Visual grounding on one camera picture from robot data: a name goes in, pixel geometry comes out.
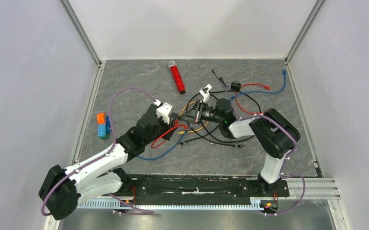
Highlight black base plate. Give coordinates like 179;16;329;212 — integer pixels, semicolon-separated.
113;174;290;206

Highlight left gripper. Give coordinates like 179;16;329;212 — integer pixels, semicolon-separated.
144;115;178;145

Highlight black network switch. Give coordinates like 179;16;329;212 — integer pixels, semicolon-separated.
146;104;180;125

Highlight blue orange toy bricks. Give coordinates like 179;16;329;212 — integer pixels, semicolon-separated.
96;113;111;139

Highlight black cable teal collar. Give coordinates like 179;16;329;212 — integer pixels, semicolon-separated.
178;92;263;147
184;90;263;149

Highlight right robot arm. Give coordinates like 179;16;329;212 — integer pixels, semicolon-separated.
178;98;301;196

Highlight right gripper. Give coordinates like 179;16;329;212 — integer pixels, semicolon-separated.
178;100;224;125

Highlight short red ethernet cable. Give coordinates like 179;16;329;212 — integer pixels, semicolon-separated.
150;124;190;150

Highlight far blue ethernet cable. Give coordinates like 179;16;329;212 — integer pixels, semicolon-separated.
230;68;287;101

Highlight yellow ethernet cable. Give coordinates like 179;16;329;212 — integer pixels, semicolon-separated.
177;101;210;135

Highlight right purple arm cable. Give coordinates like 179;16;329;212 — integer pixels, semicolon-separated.
209;81;306;217

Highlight red glitter tube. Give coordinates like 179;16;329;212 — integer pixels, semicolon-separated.
168;60;186;94

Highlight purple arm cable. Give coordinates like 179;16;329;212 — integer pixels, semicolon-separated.
209;81;306;217
41;87;156;217

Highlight black power adapter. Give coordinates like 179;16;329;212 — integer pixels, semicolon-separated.
211;69;241;92

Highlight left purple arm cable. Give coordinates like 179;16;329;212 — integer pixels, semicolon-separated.
41;87;156;217

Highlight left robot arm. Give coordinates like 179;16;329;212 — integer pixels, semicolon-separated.
38;103;178;220

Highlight far red ethernet cable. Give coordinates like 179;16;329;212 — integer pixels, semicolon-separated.
235;82;271;115

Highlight long blue ethernet cable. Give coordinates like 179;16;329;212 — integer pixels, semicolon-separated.
136;126;192;161

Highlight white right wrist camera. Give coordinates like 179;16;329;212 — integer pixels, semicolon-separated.
199;84;212;103

